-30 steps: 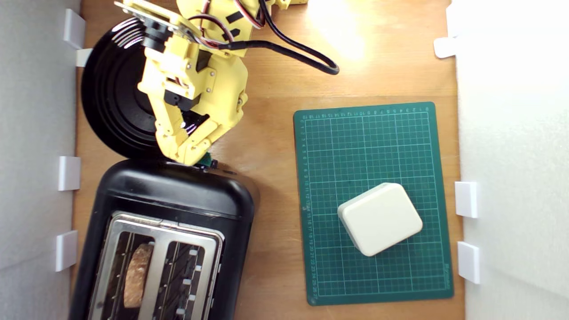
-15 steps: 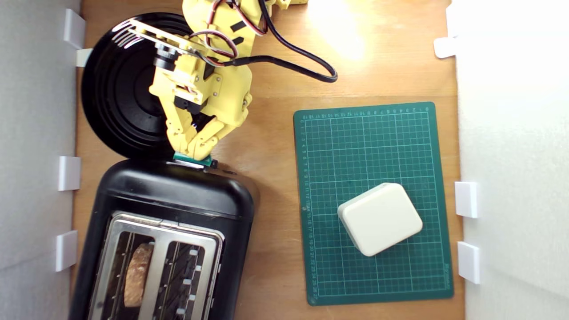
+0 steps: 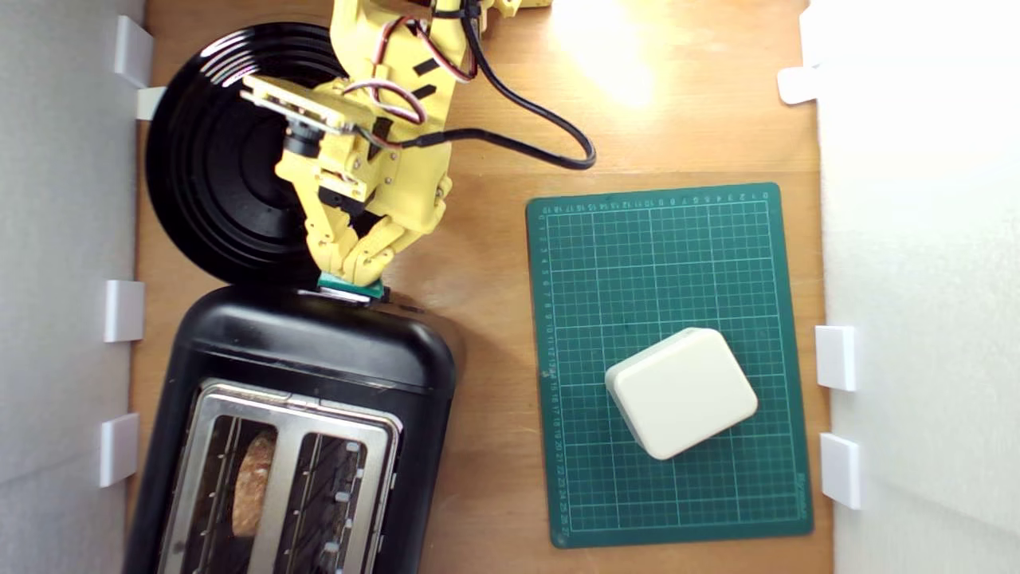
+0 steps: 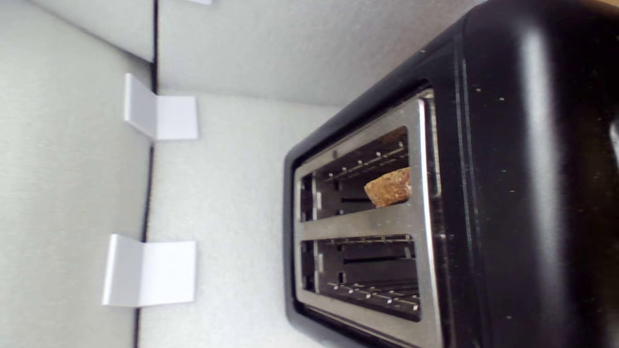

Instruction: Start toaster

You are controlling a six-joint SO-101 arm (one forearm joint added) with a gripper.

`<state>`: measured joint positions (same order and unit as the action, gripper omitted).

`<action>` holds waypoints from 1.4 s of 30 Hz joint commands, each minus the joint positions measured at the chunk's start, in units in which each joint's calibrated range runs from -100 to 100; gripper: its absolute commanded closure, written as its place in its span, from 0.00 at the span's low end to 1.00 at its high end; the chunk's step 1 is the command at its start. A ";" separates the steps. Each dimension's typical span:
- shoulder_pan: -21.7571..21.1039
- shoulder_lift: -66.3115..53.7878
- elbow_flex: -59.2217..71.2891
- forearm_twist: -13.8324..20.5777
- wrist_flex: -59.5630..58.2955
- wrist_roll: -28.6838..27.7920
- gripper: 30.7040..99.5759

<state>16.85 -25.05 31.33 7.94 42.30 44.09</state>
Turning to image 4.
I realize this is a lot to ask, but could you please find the brown bread slice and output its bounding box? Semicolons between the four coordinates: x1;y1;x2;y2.
364;167;412;208

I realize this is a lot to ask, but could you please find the black two-slot toaster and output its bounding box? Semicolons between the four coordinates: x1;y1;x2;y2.
283;0;619;348

